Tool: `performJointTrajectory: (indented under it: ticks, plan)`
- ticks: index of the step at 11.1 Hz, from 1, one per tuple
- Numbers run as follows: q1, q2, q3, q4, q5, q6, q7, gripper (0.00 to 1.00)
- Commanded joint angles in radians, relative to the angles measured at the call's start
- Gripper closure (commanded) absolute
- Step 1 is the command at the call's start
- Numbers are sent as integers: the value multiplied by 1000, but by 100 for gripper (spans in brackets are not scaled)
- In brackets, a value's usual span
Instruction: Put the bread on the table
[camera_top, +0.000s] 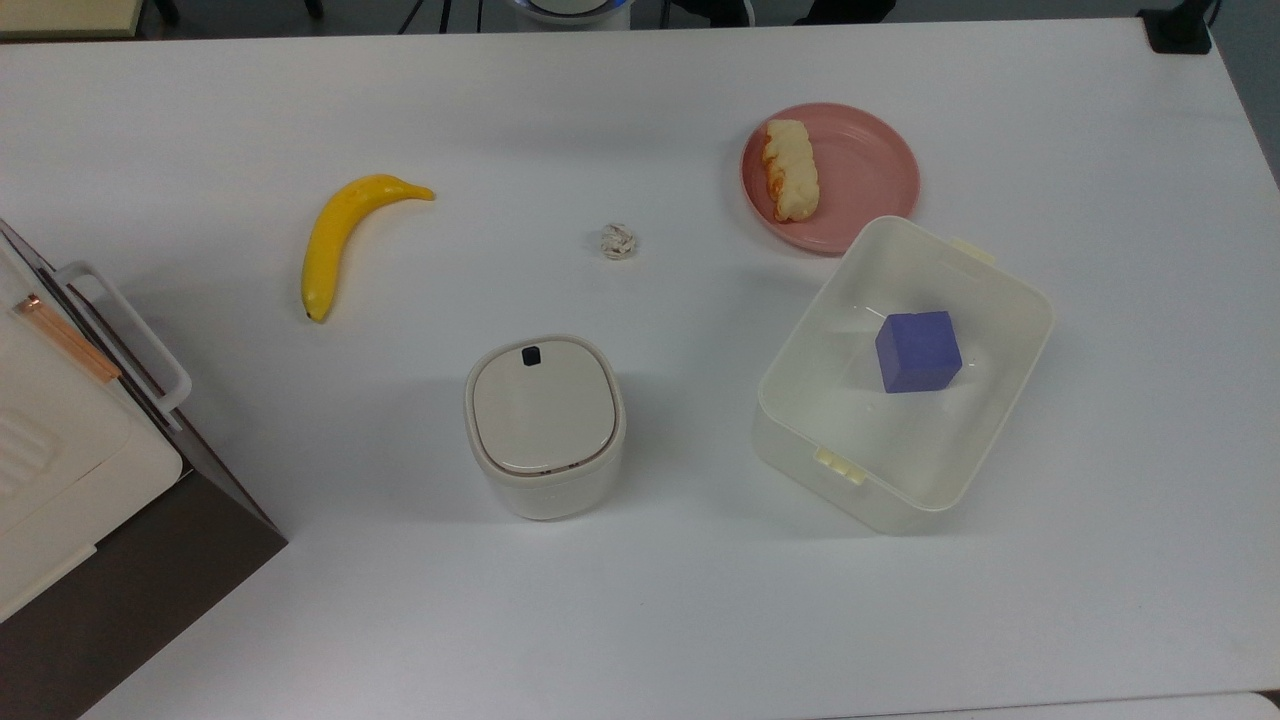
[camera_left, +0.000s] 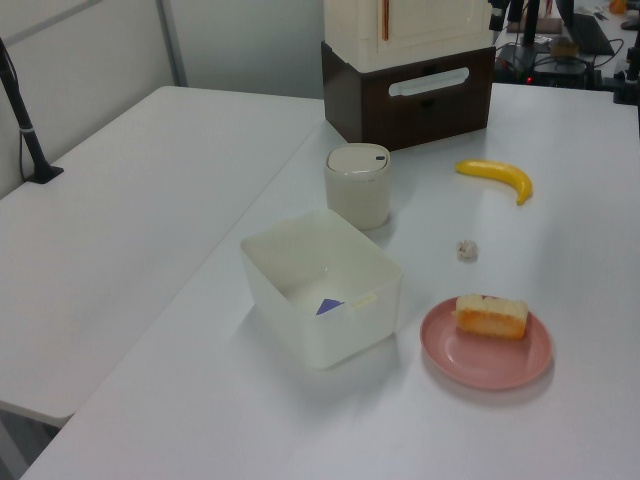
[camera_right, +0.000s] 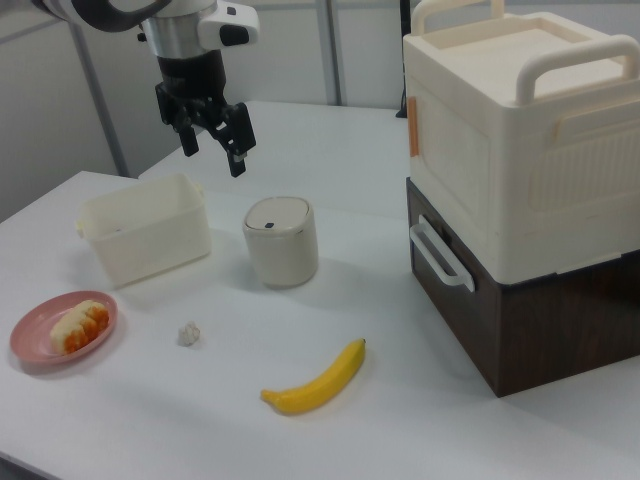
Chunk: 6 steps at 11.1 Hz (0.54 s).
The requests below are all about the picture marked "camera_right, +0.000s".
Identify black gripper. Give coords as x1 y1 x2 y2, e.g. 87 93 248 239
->
154 51 258 178

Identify sliced bread with orange crust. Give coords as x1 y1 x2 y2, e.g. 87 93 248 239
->
49 299 111 357

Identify white plastic basket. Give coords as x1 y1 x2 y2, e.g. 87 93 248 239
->
75 172 213 290

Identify cream lidded mini bin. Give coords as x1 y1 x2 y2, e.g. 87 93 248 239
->
242 195 320 289

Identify small crumpled white paper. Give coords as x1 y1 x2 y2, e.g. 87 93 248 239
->
176 320 203 348

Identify orange latch tab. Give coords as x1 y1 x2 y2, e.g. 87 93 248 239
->
406 96 421 158

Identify yellow banana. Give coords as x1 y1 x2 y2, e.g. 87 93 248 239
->
259 337 368 417

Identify pink plate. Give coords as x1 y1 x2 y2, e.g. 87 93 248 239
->
9 290 120 369

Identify cream plastic storage box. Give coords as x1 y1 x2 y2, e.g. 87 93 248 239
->
402 0 640 282

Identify dark brown wooden drawer cabinet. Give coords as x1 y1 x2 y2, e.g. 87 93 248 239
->
405 176 640 399

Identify slanted grey partition post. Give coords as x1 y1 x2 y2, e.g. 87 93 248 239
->
73 19 140 179

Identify vertical grey partition post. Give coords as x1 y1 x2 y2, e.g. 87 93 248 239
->
326 0 348 107

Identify black cable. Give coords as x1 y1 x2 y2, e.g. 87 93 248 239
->
395 0 412 119

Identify white drawer handle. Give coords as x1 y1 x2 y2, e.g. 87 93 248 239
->
409 214 477 293

